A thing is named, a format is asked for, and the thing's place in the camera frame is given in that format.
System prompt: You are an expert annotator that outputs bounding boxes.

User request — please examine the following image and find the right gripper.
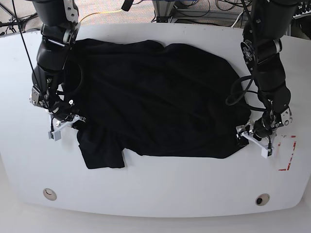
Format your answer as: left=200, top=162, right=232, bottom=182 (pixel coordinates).
left=50, top=106, right=86, bottom=133

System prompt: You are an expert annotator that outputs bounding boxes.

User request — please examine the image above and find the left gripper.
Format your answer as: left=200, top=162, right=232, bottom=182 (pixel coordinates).
left=236, top=118, right=276, bottom=148

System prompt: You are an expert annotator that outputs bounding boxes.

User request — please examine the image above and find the black T-shirt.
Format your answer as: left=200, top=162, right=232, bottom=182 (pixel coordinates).
left=65, top=39, right=251, bottom=169

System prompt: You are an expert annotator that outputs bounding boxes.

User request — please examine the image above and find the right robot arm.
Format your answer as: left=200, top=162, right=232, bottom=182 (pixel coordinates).
left=30, top=0, right=85, bottom=133

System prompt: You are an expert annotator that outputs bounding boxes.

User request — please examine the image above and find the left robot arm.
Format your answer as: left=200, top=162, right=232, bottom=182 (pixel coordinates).
left=230, top=0, right=298, bottom=148

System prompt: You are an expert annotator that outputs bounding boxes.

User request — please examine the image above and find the red tape rectangle marking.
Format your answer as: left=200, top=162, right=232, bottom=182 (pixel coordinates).
left=276, top=135, right=297, bottom=171

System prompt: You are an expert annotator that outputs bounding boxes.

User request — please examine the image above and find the right table grommet hole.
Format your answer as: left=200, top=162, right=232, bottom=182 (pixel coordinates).
left=255, top=194, right=270, bottom=206

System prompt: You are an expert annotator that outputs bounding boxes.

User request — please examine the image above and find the table grommet hole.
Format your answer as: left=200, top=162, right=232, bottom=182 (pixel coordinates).
left=255, top=194, right=270, bottom=206
left=43, top=188, right=57, bottom=201

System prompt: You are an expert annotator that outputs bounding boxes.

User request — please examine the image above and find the left table grommet hole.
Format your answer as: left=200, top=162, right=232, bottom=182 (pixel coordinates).
left=43, top=188, right=57, bottom=201

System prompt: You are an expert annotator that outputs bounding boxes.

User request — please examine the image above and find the black tripod stand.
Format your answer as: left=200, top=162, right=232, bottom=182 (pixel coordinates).
left=0, top=0, right=42, bottom=36

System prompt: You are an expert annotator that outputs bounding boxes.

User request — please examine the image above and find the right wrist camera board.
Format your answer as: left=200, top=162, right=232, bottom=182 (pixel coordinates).
left=48, top=131, right=61, bottom=141

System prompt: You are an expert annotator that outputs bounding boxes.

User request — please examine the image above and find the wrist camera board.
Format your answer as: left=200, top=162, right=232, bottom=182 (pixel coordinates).
left=48, top=131, right=61, bottom=141
left=261, top=147, right=275, bottom=159

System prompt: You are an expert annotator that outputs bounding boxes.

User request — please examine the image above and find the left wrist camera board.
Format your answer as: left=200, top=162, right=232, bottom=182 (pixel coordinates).
left=261, top=147, right=275, bottom=159

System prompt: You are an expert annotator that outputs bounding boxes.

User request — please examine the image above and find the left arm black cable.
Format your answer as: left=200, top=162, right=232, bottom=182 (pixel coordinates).
left=225, top=0, right=268, bottom=112

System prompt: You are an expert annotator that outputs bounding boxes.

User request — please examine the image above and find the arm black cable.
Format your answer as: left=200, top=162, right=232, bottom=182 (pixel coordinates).
left=12, top=0, right=47, bottom=105
left=225, top=0, right=268, bottom=112

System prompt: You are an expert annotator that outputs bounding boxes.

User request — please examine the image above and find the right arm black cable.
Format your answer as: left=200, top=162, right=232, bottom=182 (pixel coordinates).
left=12, top=0, right=47, bottom=105

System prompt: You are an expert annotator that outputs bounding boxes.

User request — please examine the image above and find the yellow cable on floor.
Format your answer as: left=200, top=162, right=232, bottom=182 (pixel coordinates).
left=77, top=9, right=122, bottom=25

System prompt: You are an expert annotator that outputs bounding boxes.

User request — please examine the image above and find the aluminium frame post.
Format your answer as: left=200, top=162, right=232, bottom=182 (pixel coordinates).
left=152, top=0, right=178, bottom=23

